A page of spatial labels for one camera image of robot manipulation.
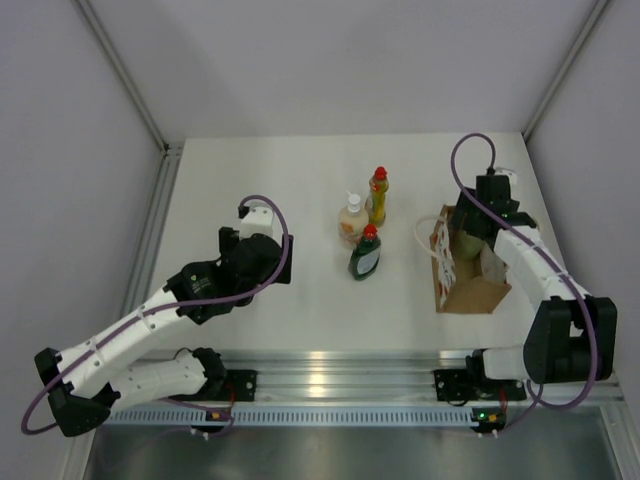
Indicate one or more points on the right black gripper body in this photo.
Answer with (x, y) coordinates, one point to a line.
(473, 211)

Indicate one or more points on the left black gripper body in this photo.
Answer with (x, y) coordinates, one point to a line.
(274, 271)

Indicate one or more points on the pale green white-capped bottle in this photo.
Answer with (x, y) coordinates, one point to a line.
(468, 247)

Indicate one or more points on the cream pump lotion bottle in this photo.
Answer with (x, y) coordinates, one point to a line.
(352, 220)

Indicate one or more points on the green bottle red label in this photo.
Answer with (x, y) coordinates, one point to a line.
(365, 256)

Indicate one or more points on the yellow bottle red cap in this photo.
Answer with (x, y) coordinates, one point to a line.
(375, 204)

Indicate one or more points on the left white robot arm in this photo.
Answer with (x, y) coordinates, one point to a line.
(87, 383)

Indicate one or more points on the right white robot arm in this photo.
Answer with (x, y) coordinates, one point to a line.
(571, 337)

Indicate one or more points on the watermelon print canvas bag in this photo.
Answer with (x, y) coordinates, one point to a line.
(459, 287)

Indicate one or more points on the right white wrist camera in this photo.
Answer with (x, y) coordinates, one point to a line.
(509, 173)

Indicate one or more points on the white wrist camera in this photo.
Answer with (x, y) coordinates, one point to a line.
(509, 173)
(255, 219)

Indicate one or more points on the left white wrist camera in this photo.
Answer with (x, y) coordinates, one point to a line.
(255, 219)

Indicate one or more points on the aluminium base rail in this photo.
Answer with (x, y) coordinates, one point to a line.
(344, 378)

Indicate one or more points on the white slotted cable duct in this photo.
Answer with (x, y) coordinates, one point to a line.
(250, 416)

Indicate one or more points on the right aluminium corner post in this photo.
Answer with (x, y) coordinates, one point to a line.
(578, 45)

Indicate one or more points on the aluminium corner post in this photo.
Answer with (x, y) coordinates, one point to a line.
(116, 63)
(578, 45)

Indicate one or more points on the left aluminium corner post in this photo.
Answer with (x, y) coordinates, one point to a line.
(116, 63)

